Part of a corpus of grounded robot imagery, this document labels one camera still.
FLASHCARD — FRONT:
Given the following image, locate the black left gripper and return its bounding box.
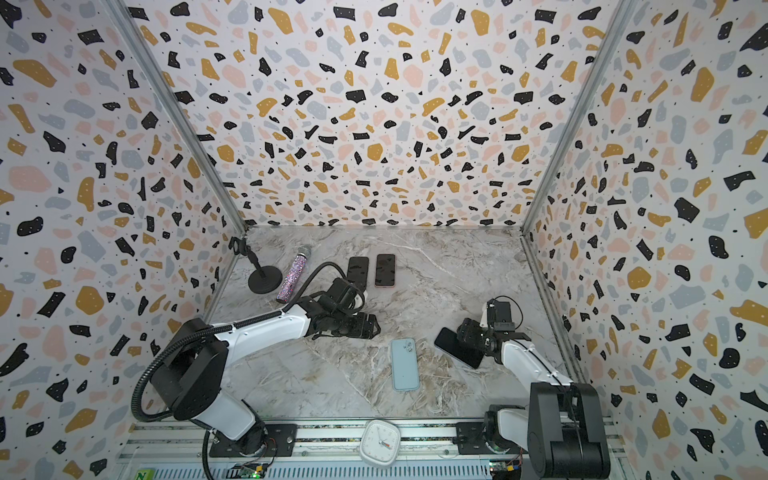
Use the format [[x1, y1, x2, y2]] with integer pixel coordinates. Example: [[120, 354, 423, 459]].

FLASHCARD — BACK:
[[331, 311, 382, 338]]

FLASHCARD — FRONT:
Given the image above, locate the black phone case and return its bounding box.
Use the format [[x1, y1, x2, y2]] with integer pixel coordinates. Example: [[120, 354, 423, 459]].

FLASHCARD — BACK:
[[346, 256, 370, 292]]

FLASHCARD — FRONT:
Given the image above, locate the blue smartphone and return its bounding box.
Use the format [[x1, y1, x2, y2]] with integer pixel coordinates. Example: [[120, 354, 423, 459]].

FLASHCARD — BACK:
[[433, 327, 484, 369]]

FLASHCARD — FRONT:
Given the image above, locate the pink silicone phone case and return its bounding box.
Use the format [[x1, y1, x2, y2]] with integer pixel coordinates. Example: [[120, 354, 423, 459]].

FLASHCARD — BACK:
[[374, 252, 397, 289]]

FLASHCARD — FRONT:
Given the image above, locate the light blue phone case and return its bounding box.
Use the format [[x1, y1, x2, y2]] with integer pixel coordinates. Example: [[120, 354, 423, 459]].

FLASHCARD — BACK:
[[391, 338, 420, 392]]

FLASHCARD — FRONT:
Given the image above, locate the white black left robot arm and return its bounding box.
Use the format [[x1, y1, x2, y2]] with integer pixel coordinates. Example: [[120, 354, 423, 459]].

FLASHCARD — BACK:
[[144, 278, 381, 443]]

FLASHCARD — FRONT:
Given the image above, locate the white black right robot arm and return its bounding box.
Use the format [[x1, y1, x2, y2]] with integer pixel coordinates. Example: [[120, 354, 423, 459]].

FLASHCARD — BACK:
[[457, 296, 611, 479]]

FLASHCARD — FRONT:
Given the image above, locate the purple glitter microphone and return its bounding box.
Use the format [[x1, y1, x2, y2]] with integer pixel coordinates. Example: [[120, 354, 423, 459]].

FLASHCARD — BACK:
[[276, 245, 311, 304]]

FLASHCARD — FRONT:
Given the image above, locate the black round microphone stand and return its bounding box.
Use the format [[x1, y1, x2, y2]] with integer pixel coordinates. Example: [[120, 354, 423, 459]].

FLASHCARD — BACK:
[[228, 237, 283, 294]]

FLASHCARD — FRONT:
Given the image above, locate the white square clock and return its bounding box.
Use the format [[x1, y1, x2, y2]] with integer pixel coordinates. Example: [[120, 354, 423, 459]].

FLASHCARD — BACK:
[[358, 419, 401, 468]]

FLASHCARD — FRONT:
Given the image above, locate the black corrugated cable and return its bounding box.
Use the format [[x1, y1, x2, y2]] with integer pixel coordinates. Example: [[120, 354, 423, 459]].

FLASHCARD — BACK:
[[130, 260, 367, 480]]

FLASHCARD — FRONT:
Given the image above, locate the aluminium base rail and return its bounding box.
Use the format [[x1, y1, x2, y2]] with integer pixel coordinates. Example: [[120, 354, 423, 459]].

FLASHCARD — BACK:
[[113, 416, 631, 480]]

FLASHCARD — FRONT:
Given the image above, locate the aluminium frame post right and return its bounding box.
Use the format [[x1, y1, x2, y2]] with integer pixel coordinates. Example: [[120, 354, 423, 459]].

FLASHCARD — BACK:
[[521, 0, 638, 237]]

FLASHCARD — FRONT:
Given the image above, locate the aluminium frame post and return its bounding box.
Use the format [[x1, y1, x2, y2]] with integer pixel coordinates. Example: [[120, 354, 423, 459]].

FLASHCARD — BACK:
[[102, 1, 247, 236], [521, 0, 638, 237]]

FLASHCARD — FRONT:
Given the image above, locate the aluminium frame post left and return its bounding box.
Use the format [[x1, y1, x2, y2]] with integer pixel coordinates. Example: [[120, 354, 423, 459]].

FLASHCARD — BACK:
[[102, 1, 247, 236]]

